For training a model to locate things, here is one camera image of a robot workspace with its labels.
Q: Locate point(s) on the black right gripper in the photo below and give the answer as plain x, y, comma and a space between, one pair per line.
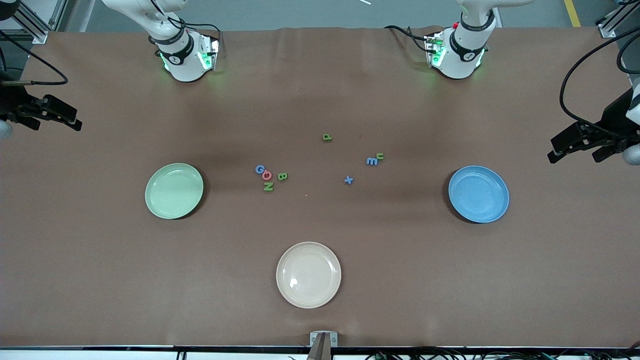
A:
15, 107

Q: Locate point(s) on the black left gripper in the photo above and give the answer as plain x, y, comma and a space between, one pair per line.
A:
614, 116

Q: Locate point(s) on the blue letter m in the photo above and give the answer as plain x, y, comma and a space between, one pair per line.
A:
372, 161

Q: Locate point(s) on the blue letter G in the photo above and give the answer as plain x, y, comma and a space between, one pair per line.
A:
260, 169

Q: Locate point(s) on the red letter Q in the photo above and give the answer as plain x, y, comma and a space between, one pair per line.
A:
267, 175

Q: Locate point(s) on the green letter B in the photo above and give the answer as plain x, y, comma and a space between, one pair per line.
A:
282, 176

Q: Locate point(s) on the green letter p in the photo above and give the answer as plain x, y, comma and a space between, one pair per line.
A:
327, 137

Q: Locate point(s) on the blue plate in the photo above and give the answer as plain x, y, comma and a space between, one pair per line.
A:
478, 195

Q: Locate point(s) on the yellow floor tape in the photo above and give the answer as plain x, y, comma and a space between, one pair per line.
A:
571, 12

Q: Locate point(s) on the green plate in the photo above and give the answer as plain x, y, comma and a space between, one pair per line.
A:
174, 192

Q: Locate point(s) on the brown table cover mat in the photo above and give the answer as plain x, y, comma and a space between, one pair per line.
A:
320, 100

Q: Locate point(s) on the beige plate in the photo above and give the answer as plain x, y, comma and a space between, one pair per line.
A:
308, 275

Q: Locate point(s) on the aluminium frame profile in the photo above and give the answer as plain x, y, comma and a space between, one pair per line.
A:
606, 29
39, 36

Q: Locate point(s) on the white table edge rail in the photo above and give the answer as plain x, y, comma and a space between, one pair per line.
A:
100, 354

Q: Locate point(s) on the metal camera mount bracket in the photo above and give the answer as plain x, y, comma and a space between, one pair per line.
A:
323, 345

